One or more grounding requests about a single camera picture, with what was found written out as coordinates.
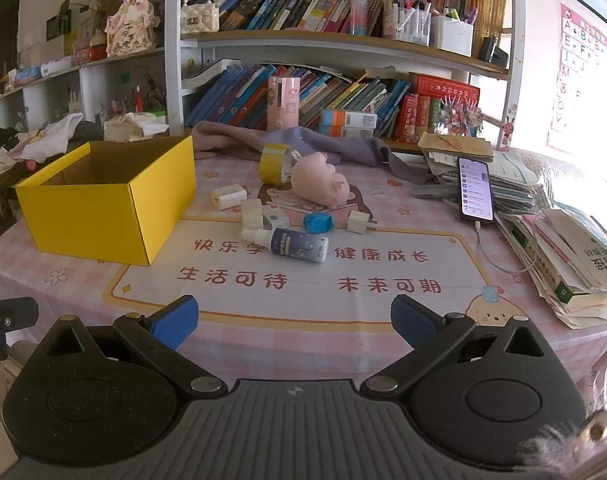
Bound red thick dictionary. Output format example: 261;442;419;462
414;95;433;142
394;94;418;142

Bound colourful sticker bundle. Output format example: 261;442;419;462
441;92;484;137

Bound row of leaning books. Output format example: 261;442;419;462
186;64;409;133

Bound clear marker holder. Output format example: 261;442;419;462
391;0;433;46

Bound pink printed tablecloth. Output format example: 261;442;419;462
0;152;607;411

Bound white charging cable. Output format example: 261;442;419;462
475;221;539;276

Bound pink plush toy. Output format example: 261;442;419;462
289;149;353;208

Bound cartoon wall sticker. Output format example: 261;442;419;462
498;105;519;153

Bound crumpled white tissue bag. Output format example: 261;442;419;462
104;111;169;142

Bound low white shelf unit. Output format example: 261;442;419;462
0;47;166;133

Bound cream pink plush doll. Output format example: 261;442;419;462
104;0;160;58

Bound yellow packing tape roll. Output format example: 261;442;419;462
260;143;296;184

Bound pile of clothes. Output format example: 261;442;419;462
0;112;104;231

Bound green thick book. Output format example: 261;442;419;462
430;97;444;140

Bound purple pink cloth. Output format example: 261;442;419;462
190;121;429;186

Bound red thick flat book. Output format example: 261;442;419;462
408;74;481;103

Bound small blue plastic case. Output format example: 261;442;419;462
303;211;334;234

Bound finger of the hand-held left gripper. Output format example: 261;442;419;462
0;297;39;361

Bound stack of papers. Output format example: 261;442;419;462
411;152;554;216

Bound white quilted handbag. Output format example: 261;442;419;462
180;0;220;35

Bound yellow paper sheet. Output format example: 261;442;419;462
16;135;198;267

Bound alphabet wall poster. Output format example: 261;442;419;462
546;2;607;153

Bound white textured charger plug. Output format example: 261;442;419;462
240;199;263;231

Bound row of yellow books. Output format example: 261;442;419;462
471;0;507;46

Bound white pen box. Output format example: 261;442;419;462
430;5;477;58

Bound white smooth charger plug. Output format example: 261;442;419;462
347;210;379;235

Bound pink blue tumbler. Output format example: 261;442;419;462
351;0;368;36

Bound row of colourful shelf books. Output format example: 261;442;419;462
216;0;389;33

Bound grey patterned blanket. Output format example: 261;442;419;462
513;147;607;221

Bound orange blue white carton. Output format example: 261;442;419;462
321;109;378;130
319;125;377;140

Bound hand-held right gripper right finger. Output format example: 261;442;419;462
359;294;564;396

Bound pile of workbooks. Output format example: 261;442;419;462
496;205;607;331

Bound small white printed box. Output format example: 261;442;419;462
262;205;290;231

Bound brown paper envelope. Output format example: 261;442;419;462
417;132;495;163

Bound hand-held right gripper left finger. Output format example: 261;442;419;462
30;295;229;394

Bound pink cylindrical device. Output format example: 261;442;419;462
268;76;301;132

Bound black smartphone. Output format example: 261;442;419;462
456;156;495;223

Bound small black device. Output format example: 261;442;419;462
478;36;509;66

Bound white bookshelf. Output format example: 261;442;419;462
164;0;527;153

